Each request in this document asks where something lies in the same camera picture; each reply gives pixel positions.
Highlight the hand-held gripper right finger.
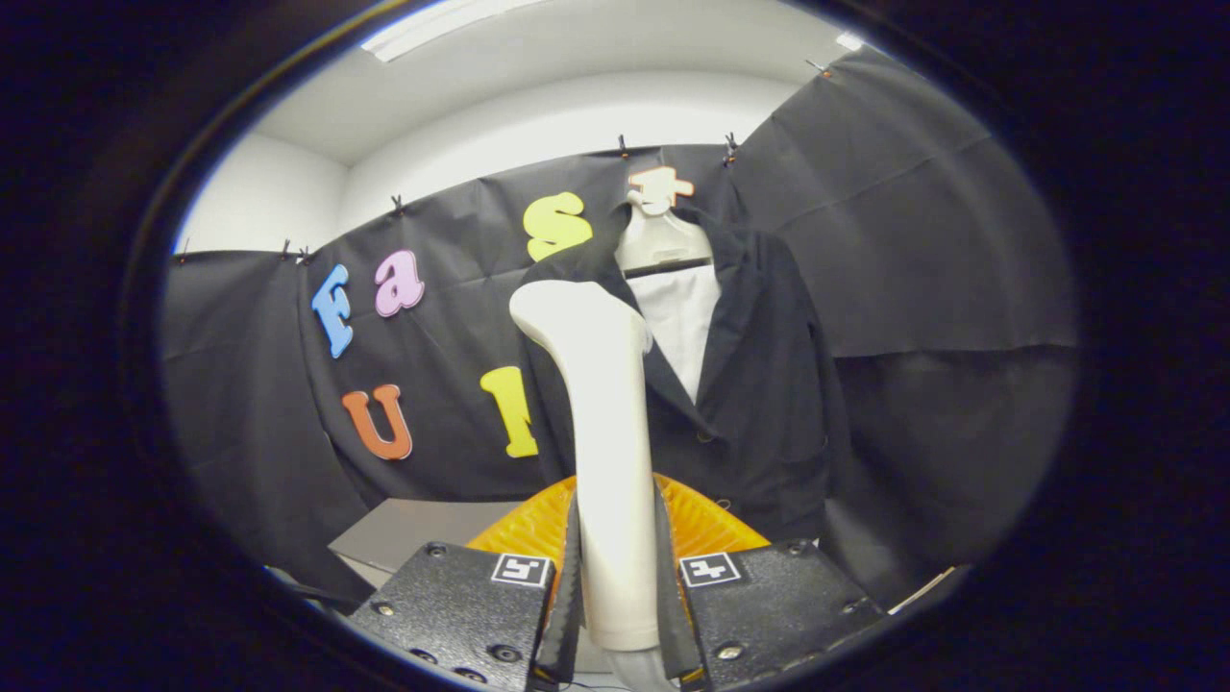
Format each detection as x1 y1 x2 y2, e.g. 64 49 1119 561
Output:
652 473 885 689

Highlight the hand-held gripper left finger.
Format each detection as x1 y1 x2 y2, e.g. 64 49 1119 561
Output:
346 475 583 692

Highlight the black suit jacket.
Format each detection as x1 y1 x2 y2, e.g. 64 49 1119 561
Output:
519 202 852 545

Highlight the grey drawer cabinet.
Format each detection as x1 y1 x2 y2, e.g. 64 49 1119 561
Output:
327 497 528 589

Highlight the cardboard box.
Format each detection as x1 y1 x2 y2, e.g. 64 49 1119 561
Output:
886 565 967 616

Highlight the white mannequin on stand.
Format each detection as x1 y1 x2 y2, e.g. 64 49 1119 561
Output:
613 189 724 405

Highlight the black backdrop cloth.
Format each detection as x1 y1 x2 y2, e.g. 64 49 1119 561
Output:
159 48 1079 608

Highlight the row of backdrop clips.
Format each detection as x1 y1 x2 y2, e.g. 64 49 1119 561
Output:
176 60 833 265

